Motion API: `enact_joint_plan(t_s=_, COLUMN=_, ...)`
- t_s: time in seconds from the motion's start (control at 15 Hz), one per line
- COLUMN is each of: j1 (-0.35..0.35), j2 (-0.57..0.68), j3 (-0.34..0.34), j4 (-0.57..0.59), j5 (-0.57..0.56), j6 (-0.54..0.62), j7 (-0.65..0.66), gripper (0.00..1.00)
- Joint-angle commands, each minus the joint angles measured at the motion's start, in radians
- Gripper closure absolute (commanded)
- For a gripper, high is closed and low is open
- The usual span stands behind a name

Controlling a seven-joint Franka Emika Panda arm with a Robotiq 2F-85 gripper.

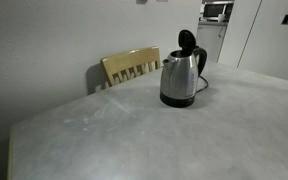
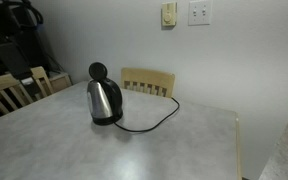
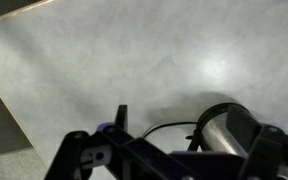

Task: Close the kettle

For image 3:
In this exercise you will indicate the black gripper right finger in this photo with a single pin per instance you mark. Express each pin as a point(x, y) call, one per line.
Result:
point(242, 125)

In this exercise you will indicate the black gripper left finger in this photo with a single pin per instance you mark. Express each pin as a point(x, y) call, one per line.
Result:
point(121, 118)

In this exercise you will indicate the stainless steel electric kettle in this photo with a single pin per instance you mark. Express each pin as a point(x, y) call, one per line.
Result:
point(214, 154)

